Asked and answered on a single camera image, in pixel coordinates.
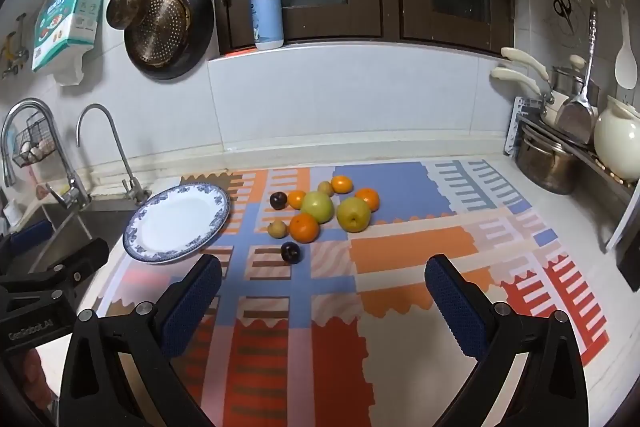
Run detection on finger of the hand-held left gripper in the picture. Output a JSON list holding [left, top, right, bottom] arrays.
[[0, 238, 110, 303], [0, 221, 55, 277]]

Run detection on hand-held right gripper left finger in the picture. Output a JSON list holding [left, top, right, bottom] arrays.
[[59, 253, 223, 427]]

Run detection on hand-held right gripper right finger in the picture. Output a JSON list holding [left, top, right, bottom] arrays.
[[424, 253, 590, 427]]

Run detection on blue rimmed white plate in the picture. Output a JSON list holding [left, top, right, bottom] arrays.
[[122, 183, 232, 265]]

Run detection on green apple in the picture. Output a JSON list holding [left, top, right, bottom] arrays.
[[300, 191, 335, 224], [336, 197, 372, 233]]

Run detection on person's left hand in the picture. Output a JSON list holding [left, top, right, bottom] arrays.
[[0, 348, 53, 413]]

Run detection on stainless steel sink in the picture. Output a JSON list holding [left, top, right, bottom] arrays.
[[20, 196, 143, 275]]

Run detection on large chrome kitchen faucet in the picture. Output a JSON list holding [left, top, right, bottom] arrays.
[[0, 98, 92, 210]]

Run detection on colourful patterned mat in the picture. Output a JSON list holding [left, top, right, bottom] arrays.
[[95, 159, 611, 427]]

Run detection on slim gooseneck faucet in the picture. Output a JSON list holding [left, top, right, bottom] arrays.
[[76, 104, 152, 206]]

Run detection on large steel pot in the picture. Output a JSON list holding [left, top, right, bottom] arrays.
[[515, 125, 581, 195]]

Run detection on metal pot rack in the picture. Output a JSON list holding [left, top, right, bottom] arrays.
[[504, 96, 640, 293]]

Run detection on teal white bag package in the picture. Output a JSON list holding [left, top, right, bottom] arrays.
[[31, 0, 107, 74]]

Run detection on steel spatula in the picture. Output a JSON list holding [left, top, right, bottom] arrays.
[[556, 7, 600, 145]]

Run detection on cream ceramic pot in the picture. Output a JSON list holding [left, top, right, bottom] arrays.
[[593, 95, 640, 182]]

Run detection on small brass pot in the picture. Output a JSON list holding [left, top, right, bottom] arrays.
[[106, 0, 151, 30]]

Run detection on black frying pan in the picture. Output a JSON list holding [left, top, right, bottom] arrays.
[[124, 0, 216, 81]]

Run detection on white rice paddle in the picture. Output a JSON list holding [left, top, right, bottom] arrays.
[[614, 4, 638, 90]]

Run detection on white blue pump bottle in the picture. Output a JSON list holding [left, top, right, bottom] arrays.
[[250, 0, 285, 51]]

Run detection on black scissors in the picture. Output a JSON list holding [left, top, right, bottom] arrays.
[[553, 0, 576, 35]]

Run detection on black wire basket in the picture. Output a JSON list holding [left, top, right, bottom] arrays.
[[11, 113, 62, 168]]

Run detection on yellow handled tool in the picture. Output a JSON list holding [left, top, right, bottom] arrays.
[[0, 13, 30, 80]]

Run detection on white saucepan cream handle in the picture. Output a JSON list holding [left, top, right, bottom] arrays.
[[490, 67, 571, 128]]

